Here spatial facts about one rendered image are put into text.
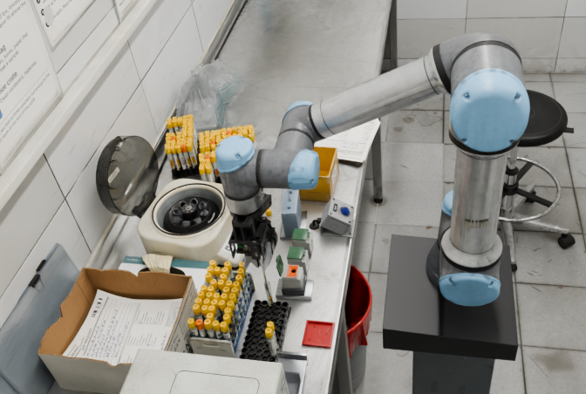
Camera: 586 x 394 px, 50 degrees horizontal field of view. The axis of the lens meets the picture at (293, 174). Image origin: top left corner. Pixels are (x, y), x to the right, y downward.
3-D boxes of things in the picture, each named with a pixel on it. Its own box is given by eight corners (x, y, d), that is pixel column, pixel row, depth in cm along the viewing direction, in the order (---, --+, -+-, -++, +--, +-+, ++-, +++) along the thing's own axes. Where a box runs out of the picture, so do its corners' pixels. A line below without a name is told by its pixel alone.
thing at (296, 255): (307, 276, 162) (304, 259, 158) (289, 275, 163) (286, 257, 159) (310, 264, 165) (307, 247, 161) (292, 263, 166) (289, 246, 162)
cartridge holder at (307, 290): (311, 300, 156) (310, 291, 154) (275, 298, 158) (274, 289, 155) (314, 282, 160) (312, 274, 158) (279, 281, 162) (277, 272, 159)
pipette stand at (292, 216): (305, 239, 172) (301, 213, 165) (280, 240, 173) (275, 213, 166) (307, 213, 179) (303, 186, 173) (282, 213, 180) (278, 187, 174)
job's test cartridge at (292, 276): (303, 294, 156) (300, 277, 152) (283, 293, 157) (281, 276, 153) (304, 281, 159) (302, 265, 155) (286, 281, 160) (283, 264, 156)
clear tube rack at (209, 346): (235, 360, 146) (229, 343, 141) (194, 356, 148) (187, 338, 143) (255, 289, 161) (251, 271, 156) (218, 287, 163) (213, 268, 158)
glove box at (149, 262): (206, 312, 157) (197, 288, 151) (117, 304, 162) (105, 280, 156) (219, 273, 166) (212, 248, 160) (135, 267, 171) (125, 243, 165)
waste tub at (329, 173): (331, 203, 181) (329, 177, 175) (287, 200, 185) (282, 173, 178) (340, 173, 191) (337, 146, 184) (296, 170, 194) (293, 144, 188)
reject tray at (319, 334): (330, 349, 145) (330, 346, 145) (302, 345, 147) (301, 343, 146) (335, 323, 150) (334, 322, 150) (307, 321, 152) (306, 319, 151)
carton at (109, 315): (175, 404, 139) (158, 367, 129) (57, 390, 145) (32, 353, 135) (207, 312, 157) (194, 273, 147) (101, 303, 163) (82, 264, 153)
